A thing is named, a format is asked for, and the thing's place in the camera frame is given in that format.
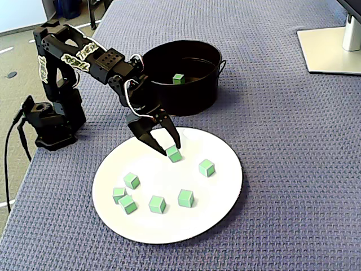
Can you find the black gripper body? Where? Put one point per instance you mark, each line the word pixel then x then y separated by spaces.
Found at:
pixel 141 122

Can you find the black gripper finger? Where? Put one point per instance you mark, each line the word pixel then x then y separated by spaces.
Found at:
pixel 169 125
pixel 144 132

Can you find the green cube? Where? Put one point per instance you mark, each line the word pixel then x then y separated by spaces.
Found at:
pixel 206 168
pixel 118 193
pixel 131 180
pixel 178 78
pixel 174 155
pixel 157 204
pixel 127 205
pixel 185 198

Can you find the black round metal container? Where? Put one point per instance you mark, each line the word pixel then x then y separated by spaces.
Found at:
pixel 191 98

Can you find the white round plate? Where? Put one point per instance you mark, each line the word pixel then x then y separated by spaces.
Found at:
pixel 169 226

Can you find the black furniture leg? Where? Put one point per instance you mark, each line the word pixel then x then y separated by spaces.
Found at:
pixel 92 17

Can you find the dark blue bin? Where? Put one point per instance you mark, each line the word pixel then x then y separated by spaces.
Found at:
pixel 67 9

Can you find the blue textured table mat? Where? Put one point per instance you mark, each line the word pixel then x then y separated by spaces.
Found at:
pixel 282 169

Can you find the black floor disc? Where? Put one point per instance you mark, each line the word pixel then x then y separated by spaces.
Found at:
pixel 12 75

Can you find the silver monitor stand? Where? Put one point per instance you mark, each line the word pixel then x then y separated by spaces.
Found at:
pixel 324 50

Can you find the dark monitor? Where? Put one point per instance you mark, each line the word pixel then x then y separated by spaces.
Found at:
pixel 354 4

